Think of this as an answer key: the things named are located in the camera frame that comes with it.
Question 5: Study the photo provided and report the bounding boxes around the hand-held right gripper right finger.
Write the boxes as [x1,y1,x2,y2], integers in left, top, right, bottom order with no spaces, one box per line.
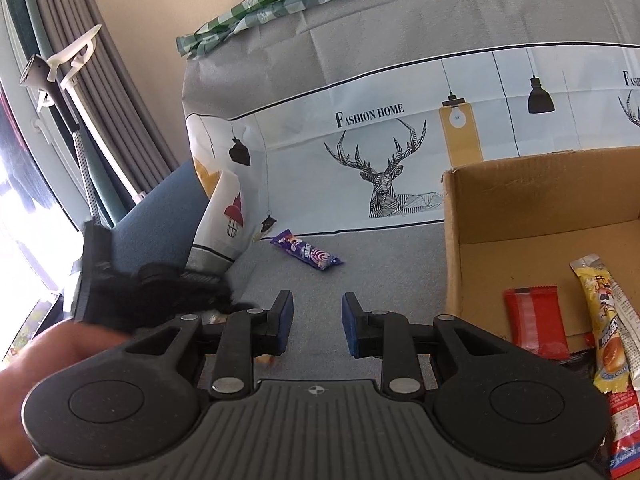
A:
[341,292,506,401]

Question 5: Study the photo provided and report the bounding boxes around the small red snack packet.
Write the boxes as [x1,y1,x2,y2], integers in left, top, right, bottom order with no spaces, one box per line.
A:
[504,285,569,362]

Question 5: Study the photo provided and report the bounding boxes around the cardboard box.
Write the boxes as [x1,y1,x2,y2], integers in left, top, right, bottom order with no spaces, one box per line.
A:
[441,146,640,480]

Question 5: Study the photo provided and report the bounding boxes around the white pole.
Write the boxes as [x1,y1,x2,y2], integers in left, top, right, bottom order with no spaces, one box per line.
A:
[75,92,147,202]

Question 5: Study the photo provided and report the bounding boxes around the window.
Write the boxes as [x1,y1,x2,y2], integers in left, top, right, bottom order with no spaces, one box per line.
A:
[0,75,87,367]

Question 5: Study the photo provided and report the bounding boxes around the purple candy packet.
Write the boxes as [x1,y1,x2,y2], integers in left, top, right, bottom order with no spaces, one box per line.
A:
[270,229,346,271]

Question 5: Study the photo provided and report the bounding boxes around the yellow snack packet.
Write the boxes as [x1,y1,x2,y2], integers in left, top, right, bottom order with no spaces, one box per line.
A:
[569,254,640,395]

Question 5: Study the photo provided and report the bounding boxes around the white plastic clip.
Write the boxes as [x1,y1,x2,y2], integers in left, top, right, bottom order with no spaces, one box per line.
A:
[47,25,102,92]

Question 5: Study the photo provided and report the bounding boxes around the grey dotted pole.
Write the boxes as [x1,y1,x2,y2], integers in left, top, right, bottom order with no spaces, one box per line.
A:
[20,54,103,231]

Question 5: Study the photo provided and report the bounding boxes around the grey curtain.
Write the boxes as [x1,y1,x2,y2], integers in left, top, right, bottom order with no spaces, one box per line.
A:
[20,0,182,196]

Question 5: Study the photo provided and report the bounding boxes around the deer printed sofa cover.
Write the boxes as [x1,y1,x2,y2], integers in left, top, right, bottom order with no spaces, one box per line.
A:
[177,0,640,393]

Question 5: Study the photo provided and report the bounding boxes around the person's left hand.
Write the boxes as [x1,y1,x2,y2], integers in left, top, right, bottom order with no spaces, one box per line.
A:
[0,321,132,473]

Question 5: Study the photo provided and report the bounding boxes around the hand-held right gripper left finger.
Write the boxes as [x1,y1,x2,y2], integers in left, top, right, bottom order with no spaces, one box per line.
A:
[127,289,295,401]

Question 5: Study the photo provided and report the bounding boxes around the large red snack packet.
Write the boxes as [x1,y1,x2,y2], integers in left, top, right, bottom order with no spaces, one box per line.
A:
[605,389,640,480]

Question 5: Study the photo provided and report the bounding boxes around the green checked cloth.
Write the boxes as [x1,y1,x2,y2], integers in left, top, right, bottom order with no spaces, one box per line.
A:
[175,0,631,61]

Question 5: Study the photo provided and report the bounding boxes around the blue cushion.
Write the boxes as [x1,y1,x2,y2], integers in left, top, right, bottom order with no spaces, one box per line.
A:
[110,160,212,273]

